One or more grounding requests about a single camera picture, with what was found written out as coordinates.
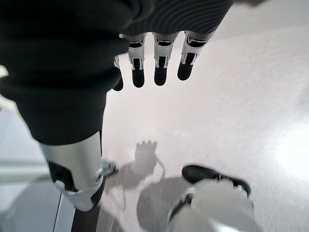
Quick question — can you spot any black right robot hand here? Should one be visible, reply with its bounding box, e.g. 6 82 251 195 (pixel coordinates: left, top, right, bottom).
0 0 266 232

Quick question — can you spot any silver right robot leg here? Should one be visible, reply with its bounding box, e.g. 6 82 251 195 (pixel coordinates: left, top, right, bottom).
168 165 258 232

